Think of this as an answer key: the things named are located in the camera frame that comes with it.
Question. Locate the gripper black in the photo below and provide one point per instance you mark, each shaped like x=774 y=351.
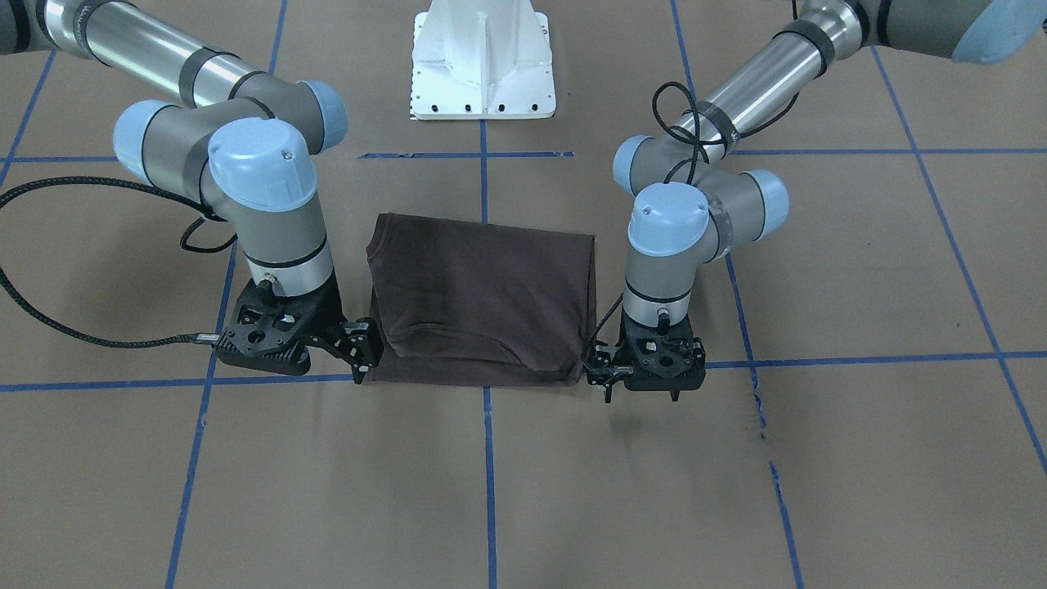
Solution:
x=601 y=366
x=326 y=312

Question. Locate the brown t-shirt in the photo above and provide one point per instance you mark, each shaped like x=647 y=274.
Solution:
x=480 y=304

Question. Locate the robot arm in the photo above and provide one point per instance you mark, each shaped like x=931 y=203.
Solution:
x=687 y=211
x=234 y=143

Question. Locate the brown paper table cover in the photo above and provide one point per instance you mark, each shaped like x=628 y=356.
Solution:
x=873 y=415

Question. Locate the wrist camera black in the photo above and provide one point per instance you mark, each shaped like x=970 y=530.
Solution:
x=265 y=339
x=664 y=363

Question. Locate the white camera mast with base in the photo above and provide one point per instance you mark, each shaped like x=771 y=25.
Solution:
x=482 y=60

